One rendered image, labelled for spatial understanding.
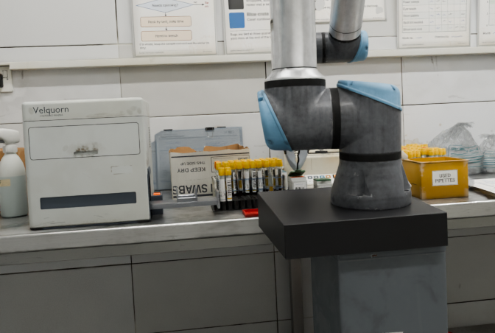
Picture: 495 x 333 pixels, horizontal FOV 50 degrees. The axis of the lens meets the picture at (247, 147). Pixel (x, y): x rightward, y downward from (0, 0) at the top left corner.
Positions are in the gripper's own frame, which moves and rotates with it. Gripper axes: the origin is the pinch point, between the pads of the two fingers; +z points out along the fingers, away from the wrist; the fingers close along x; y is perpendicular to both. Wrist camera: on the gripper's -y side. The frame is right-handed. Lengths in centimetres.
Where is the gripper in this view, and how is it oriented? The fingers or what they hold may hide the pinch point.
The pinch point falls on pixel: (297, 166)
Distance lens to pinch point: 140.9
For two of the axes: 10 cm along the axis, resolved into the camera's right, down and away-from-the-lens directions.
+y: -1.7, -0.4, 9.8
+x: -9.8, 0.6, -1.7
